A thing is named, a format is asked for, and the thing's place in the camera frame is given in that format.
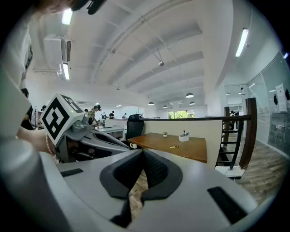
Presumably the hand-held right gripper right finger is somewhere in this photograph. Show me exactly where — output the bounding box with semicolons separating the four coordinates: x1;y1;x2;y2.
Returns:
126;148;259;229

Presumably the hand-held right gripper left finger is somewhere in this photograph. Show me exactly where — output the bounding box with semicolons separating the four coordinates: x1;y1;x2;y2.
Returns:
39;149;146;232

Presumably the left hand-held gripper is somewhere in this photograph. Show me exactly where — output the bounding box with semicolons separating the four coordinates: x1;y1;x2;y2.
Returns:
40;93;131;163

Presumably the person's left forearm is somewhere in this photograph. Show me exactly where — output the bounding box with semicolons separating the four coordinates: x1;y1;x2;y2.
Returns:
17;126;56;157

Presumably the black office chair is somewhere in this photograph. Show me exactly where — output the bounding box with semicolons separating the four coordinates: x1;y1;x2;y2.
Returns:
125;113;145;143

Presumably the black metal railing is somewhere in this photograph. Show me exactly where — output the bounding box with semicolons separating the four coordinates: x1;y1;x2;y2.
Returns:
215;106;245;171

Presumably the window with greenery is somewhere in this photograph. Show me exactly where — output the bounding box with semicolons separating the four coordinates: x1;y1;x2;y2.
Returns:
168;110;195;119

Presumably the ceiling tube light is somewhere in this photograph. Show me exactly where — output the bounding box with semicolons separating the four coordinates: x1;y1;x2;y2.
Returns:
61;8;74;25
235;28;249;58
62;63;71;81

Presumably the white ceiling air conditioner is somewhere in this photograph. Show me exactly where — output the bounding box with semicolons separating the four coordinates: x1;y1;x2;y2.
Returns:
43;34;73;63

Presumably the white paper notice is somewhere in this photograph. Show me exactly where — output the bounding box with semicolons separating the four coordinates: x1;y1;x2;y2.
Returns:
275;83;287;112

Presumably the person's light t-shirt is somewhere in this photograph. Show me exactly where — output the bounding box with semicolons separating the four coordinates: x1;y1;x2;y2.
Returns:
6;13;34;90

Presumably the grey gripper-mounted camera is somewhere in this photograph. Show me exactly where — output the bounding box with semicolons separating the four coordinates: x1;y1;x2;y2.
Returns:
72;114;94;133

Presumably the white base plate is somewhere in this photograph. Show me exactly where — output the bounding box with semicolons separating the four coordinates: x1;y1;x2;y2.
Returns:
214;166;247;179

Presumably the pearl bracelet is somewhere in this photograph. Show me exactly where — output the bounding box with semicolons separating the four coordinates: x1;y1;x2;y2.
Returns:
45;133;56;157

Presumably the beige partition with black rail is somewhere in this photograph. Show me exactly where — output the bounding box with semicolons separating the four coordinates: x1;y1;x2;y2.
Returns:
141;115;252;169

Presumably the brown wooden post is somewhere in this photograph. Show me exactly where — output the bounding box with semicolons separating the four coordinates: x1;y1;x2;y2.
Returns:
224;106;231;141
238;97;258;169

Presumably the glass partition wall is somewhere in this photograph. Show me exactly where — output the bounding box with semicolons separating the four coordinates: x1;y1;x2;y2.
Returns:
246;51;290;157

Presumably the black head-mounted camera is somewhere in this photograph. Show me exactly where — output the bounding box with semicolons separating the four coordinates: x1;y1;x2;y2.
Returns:
71;0;107;15

